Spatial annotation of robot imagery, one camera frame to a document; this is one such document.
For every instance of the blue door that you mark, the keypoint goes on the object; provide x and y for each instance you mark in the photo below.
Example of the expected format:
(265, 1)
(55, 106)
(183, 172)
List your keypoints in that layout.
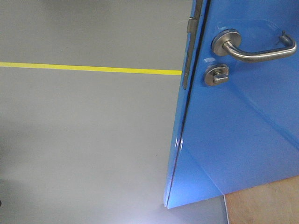
(245, 132)

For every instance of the metal door latch plate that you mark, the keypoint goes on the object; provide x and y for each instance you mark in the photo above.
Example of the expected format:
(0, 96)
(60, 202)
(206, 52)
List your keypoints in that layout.
(192, 26)

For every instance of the silver thumb turn lock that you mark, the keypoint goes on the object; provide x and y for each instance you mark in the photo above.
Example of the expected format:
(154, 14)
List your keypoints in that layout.
(216, 75)

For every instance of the yellow floor tape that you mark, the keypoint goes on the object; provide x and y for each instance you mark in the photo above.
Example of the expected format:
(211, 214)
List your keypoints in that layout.
(90, 68)

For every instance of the plywood base platform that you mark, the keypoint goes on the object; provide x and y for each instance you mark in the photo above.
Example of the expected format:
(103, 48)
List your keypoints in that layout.
(272, 203)

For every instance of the silver door handle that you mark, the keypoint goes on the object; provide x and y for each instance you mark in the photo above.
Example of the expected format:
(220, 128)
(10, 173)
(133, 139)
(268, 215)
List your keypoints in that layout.
(229, 43)

